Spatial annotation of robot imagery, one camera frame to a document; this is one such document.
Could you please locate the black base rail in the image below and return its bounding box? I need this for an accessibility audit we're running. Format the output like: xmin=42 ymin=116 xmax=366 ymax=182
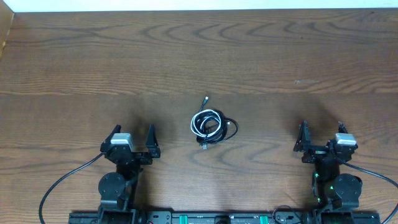
xmin=68 ymin=210 xmax=381 ymax=224

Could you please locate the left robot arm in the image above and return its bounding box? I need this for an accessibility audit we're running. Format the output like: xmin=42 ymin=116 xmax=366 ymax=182
xmin=98 ymin=124 xmax=161 ymax=223

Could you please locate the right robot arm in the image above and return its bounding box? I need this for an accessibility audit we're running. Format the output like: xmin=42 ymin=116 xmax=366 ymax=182
xmin=294 ymin=121 xmax=363 ymax=223

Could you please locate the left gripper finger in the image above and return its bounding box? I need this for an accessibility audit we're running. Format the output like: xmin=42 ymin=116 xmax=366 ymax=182
xmin=146 ymin=124 xmax=161 ymax=158
xmin=100 ymin=124 xmax=121 ymax=149

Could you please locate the white cable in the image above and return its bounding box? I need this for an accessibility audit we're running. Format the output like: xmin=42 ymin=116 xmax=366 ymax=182
xmin=190 ymin=109 xmax=223 ymax=139

